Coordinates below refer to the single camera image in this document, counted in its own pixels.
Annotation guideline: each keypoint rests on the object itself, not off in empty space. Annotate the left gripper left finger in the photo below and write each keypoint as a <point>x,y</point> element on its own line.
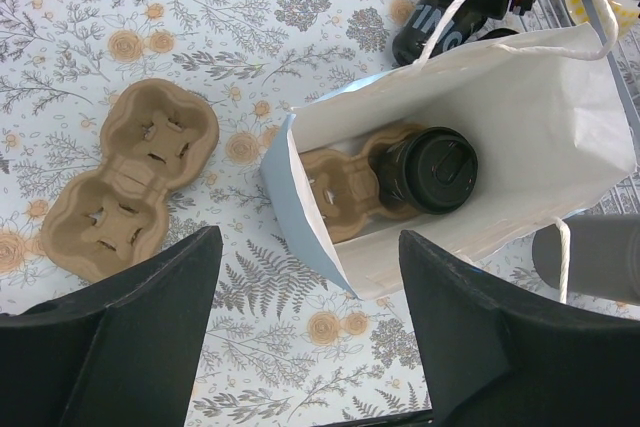
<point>123,351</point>

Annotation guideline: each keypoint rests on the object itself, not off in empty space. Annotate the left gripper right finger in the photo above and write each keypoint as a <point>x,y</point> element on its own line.
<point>494,354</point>

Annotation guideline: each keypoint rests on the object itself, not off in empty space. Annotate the black coffee cup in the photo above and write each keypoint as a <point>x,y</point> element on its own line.
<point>408,44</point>
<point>391,169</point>

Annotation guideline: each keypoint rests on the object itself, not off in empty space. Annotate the light blue paper bag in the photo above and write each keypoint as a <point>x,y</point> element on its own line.
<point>541,109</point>

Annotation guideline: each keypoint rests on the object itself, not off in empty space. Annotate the black coffee cup lid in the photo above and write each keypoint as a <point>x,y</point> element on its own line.
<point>437,170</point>

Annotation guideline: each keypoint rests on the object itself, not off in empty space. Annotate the single brown cup carrier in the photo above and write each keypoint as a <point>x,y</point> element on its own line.
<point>346,188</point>

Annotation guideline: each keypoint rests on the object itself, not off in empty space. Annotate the stack of black lids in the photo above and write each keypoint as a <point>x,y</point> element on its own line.
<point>498,33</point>

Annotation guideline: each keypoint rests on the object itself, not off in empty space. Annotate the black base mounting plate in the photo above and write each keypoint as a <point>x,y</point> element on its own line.
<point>414,418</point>

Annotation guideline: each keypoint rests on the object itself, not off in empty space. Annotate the grey cup with straws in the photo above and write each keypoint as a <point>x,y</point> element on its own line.
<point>604,256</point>

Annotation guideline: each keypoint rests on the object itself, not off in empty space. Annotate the brown cardboard cup sleeves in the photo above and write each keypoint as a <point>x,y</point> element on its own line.
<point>156,139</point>

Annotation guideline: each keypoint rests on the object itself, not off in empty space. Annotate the white wire dish rack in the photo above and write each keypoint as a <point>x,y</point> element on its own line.
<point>623,198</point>

